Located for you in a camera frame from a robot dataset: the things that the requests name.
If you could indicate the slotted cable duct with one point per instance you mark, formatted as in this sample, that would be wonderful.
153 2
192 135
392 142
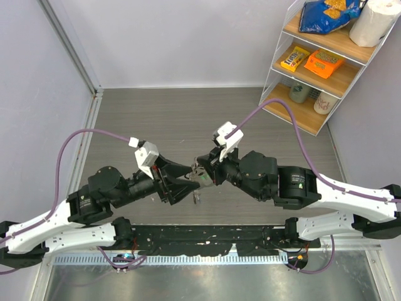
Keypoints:
232 258

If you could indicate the white paper towel roll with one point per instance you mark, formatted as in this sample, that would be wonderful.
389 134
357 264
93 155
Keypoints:
375 20

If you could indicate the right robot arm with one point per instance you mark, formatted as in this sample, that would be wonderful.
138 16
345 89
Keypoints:
371 212

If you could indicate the blue chips bag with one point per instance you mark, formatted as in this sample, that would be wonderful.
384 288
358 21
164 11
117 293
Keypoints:
323 17

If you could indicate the white wire shelf rack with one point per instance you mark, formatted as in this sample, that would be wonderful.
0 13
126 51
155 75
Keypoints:
279 80

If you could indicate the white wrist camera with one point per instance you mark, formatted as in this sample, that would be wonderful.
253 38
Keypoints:
146 155
227 138

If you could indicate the orange candy bag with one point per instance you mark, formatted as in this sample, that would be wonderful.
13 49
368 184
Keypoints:
324 63

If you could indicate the green grey mug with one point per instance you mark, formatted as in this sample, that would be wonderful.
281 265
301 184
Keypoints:
299 92

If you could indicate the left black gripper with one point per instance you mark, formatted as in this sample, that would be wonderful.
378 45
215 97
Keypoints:
177 189

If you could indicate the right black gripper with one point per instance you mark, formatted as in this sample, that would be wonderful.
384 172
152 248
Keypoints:
211 163

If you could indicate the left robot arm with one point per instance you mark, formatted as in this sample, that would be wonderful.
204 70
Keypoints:
75 222

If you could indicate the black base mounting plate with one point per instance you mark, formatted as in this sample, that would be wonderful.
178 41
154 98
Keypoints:
205 240

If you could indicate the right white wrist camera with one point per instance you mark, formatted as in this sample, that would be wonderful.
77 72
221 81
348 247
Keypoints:
227 138

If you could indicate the white printed cup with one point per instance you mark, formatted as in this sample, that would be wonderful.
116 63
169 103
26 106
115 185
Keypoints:
324 103

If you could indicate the yellow candy bag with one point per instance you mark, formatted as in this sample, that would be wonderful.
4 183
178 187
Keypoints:
294 59

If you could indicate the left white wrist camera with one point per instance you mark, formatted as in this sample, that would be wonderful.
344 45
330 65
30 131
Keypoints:
146 155

